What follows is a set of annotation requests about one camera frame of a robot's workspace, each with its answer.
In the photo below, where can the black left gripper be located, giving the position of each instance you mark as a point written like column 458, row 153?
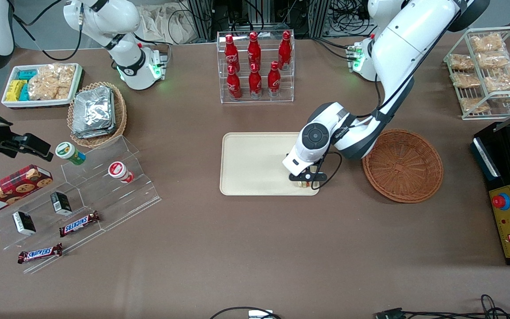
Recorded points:
column 318, row 162

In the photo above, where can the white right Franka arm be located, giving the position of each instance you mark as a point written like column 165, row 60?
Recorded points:
column 122, row 17

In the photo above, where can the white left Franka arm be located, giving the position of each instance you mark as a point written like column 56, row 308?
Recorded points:
column 414, row 35

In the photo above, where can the white rectangular snack tray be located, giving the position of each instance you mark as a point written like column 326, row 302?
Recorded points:
column 11, row 104

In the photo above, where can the cream plastic tray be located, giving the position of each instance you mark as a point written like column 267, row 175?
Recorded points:
column 255, row 164

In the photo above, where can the oval wicker basket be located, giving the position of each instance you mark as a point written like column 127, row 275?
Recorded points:
column 120, row 115

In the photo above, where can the round brown wicker basket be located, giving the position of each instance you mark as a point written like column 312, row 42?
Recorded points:
column 403, row 168

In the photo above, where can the green snack cup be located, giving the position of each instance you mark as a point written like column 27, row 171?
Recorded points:
column 70, row 153

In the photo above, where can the red tartan cookie box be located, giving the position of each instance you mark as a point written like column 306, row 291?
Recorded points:
column 11, row 188

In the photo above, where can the teal snack pack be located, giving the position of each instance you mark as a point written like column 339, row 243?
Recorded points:
column 24, row 93
column 27, row 75

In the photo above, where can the yellow snack pack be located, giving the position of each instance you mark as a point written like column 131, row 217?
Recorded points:
column 14, row 90

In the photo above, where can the silver foil pack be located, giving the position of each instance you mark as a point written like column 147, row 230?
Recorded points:
column 92, row 108
column 95, row 134

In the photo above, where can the small black box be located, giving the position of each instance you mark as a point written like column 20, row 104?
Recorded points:
column 24, row 223
column 61, row 203

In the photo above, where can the clear bag of rice crackers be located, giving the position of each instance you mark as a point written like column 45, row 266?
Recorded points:
column 51, row 82

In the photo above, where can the red snack cup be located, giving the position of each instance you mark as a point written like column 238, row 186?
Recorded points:
column 120, row 172

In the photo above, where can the brown Snickers bar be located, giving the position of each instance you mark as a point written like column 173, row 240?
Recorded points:
column 79, row 223
column 40, row 253

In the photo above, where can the clear acrylic bottle rack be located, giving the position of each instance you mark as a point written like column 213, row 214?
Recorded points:
column 255, row 101

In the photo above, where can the clear acrylic stepped display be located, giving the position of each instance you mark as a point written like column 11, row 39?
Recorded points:
column 117, row 204

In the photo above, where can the red cola bottle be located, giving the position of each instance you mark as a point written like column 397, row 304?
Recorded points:
column 255, row 84
column 254, row 51
column 233, row 86
column 274, row 82
column 231, row 53
column 285, row 49

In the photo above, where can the small white plug box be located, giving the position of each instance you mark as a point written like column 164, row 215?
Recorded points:
column 260, row 314

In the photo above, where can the beige cloth bag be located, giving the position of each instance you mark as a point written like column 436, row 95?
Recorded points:
column 166, row 22

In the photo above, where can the clear bag of brown snacks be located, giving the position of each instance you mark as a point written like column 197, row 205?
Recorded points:
column 494, row 60
column 486, row 43
column 503, row 80
column 472, row 104
column 461, row 62
column 464, row 80

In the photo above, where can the red emergency stop button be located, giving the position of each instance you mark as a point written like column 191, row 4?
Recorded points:
column 500, row 201

